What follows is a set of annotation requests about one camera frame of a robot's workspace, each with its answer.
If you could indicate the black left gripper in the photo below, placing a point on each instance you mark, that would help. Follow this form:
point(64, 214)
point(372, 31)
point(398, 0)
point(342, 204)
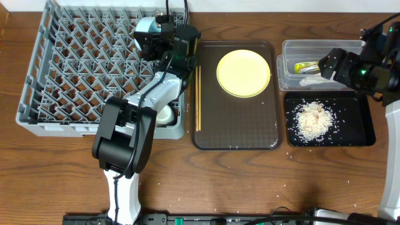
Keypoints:
point(149, 45)

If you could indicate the yellow round plate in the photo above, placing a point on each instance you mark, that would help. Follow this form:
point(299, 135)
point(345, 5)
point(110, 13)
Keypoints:
point(243, 73)

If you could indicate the rice leftovers pile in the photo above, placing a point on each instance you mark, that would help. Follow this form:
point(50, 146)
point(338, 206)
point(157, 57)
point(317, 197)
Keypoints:
point(312, 122)

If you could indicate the pale green plastic cup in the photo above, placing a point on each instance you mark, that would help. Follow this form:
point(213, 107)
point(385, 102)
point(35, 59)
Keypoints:
point(165, 117)

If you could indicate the black rectangular tray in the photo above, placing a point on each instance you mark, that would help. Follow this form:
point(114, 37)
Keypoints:
point(354, 127)

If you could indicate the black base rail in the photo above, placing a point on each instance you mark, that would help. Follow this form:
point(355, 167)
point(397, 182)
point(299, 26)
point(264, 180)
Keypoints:
point(161, 219)

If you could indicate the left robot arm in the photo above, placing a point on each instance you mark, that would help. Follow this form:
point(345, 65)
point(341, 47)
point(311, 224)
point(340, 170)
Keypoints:
point(124, 138)

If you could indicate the white napkin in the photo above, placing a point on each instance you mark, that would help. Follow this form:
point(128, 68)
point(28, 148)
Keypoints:
point(314, 80)

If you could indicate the light blue bowl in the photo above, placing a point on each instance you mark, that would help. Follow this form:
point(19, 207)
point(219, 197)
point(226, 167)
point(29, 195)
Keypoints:
point(145, 25)

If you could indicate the grey plastic dish rack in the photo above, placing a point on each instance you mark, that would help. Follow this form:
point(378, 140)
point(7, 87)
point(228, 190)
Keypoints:
point(82, 57)

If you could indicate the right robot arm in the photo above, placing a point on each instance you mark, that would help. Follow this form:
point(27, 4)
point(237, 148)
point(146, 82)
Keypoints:
point(375, 70)

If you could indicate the clear plastic bin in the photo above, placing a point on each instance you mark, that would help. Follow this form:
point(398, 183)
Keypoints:
point(304, 50)

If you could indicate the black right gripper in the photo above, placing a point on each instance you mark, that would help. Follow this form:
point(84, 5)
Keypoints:
point(350, 59)

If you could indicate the dark brown serving tray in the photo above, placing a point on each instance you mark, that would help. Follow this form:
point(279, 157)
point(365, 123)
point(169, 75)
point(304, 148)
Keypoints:
point(230, 123)

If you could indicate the green orange snack wrapper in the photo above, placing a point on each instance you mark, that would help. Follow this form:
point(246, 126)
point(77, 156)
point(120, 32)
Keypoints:
point(306, 67)

